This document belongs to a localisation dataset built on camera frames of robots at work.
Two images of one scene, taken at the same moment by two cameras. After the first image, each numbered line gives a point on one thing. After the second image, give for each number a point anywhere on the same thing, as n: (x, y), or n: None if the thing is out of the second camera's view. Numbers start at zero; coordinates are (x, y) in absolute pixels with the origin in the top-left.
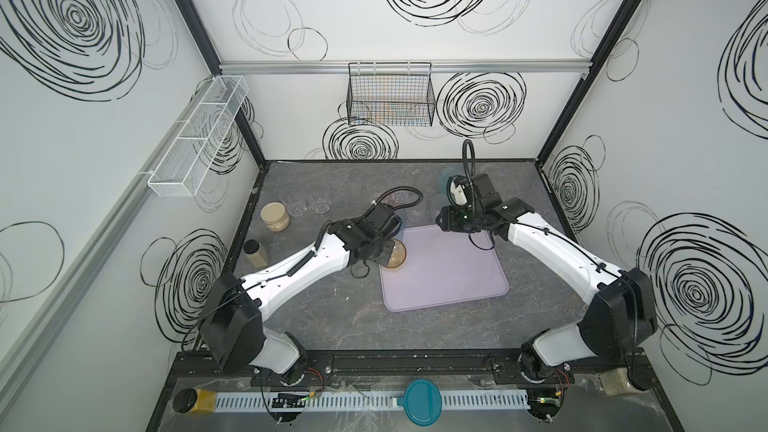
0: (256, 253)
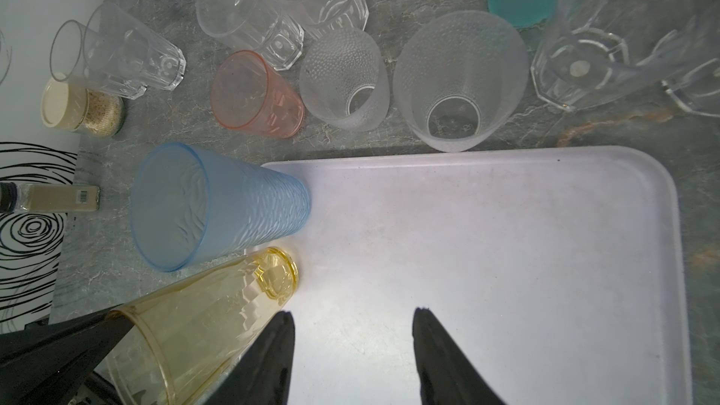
0: (48, 198)
